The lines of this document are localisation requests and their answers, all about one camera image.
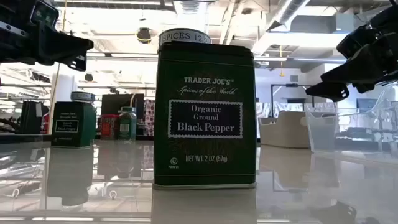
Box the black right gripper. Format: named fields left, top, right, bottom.
left=321, top=2, right=398, bottom=94

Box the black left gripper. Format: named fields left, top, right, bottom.
left=0, top=0, right=94, bottom=72

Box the red spice tin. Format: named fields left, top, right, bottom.
left=99, top=114, right=121, bottom=141

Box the green black pepper tin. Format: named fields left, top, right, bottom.
left=152, top=40, right=258, bottom=190
left=50, top=101, right=98, bottom=148

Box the white round column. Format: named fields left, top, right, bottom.
left=49, top=73, right=78, bottom=135

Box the clear plastic bin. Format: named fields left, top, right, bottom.
left=303, top=81, right=398, bottom=162

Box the white plastic bin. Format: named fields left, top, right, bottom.
left=257, top=111, right=312, bottom=149

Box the black computer monitor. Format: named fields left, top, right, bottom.
left=101, top=93, right=146, bottom=116

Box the black computer tower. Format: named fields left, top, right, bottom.
left=19, top=100, right=50, bottom=135

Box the floral patterned cloth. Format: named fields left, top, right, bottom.
left=143, top=98, right=155, bottom=137

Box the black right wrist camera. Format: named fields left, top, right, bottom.
left=336, top=24, right=379, bottom=60

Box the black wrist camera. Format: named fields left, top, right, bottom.
left=336, top=24, right=379, bottom=60
left=30, top=0, right=60, bottom=28

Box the dark wall screen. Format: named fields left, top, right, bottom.
left=356, top=98, right=379, bottom=110

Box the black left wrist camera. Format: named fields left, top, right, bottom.
left=30, top=0, right=60, bottom=28

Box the short yellow hanging cord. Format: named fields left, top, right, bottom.
left=279, top=45, right=285, bottom=78

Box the black ceiling lamp yellow ring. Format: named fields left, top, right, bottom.
left=136, top=27, right=152, bottom=44

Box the black aluminium table frame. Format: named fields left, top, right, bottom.
left=0, top=133, right=155, bottom=144

